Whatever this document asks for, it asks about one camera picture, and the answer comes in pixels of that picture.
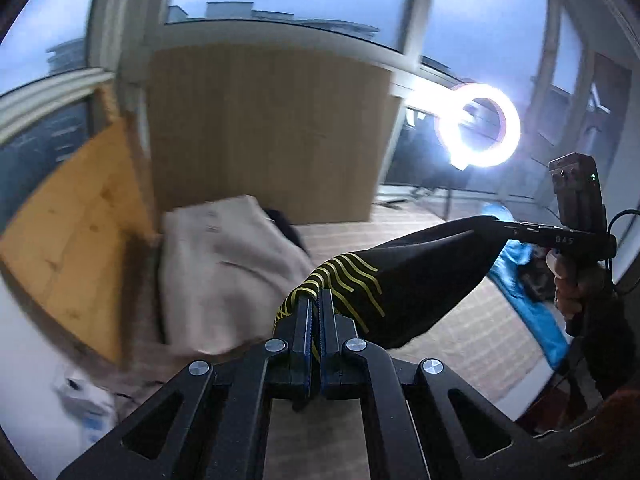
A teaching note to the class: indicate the person's right hand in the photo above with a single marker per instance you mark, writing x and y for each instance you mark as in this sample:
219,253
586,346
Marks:
572,285

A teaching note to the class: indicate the black tripod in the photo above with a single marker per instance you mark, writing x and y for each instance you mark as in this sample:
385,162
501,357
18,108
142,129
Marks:
450,190

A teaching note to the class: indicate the pink plaid blanket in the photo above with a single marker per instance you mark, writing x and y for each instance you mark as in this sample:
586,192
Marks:
475,340

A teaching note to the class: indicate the narrow wooden plank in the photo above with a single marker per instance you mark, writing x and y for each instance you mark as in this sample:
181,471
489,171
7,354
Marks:
127,160

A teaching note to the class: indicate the dark folded clothing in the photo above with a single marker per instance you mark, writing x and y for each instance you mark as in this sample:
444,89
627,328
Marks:
287,227

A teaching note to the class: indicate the white power strip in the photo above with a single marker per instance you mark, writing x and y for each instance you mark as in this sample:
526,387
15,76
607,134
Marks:
85,402

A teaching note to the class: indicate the white framed window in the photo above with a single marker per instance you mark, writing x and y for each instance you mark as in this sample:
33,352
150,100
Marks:
280,35

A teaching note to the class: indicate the beige knit sweater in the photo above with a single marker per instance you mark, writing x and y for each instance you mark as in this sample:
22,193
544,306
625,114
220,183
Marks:
225,270

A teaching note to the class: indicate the large light wooden board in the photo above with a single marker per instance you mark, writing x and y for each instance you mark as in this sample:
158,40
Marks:
270,130

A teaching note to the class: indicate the dark red clothing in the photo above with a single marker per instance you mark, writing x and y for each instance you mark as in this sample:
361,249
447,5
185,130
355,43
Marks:
537,277

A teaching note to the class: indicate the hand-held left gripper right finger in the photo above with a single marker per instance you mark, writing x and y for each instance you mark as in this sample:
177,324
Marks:
326,332

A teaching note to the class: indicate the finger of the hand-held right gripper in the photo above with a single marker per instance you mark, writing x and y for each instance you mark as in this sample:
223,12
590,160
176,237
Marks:
500,224

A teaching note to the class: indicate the black garment with yellow stripes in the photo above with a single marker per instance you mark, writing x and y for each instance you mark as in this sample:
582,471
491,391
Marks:
420,285

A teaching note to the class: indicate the person's right forearm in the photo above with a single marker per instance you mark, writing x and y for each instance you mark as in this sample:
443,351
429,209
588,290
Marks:
612,340

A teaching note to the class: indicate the pine plank board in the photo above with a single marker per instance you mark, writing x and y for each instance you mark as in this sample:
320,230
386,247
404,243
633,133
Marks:
80,240

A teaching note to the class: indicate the blue cloth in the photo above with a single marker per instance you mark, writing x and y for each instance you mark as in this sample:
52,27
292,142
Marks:
530,305

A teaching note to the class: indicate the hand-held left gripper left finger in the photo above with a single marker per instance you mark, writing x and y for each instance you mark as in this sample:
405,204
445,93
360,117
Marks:
306,332

